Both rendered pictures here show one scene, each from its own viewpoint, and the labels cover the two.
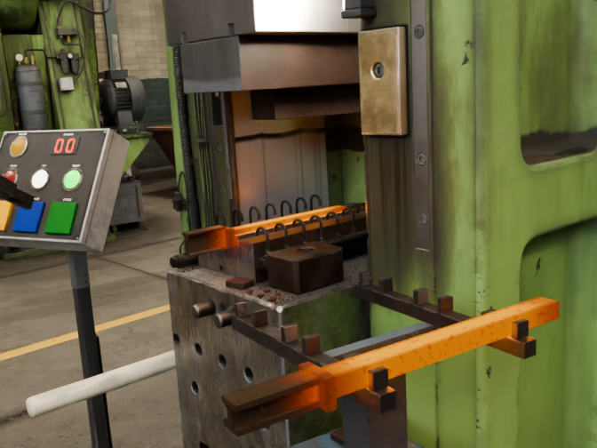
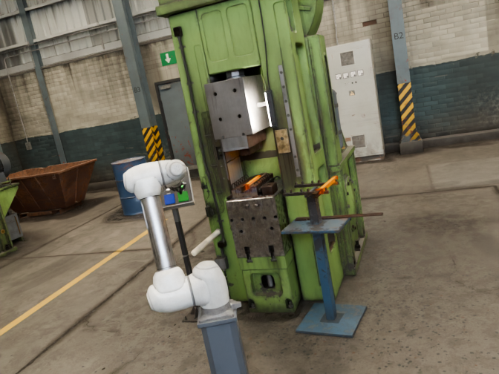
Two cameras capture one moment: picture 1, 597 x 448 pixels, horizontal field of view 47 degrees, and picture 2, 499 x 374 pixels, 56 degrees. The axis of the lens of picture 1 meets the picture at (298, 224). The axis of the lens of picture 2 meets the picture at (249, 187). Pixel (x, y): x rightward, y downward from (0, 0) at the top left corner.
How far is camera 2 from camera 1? 2.41 m
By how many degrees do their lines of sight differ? 28
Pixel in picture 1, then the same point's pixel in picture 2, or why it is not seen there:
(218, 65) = (238, 142)
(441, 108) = (298, 145)
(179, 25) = (220, 133)
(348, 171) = (246, 166)
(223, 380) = (254, 223)
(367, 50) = (278, 134)
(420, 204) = (296, 166)
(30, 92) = not seen: outside the picture
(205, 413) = (246, 237)
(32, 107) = not seen: outside the picture
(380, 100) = (283, 145)
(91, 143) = not seen: hidden behind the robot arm
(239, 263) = (250, 192)
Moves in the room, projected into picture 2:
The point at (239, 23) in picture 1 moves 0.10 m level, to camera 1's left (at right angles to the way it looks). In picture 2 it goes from (246, 132) to (234, 135)
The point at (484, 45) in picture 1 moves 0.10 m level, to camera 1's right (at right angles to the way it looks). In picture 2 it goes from (307, 130) to (318, 128)
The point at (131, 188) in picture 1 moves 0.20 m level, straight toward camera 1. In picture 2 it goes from (12, 218) to (15, 219)
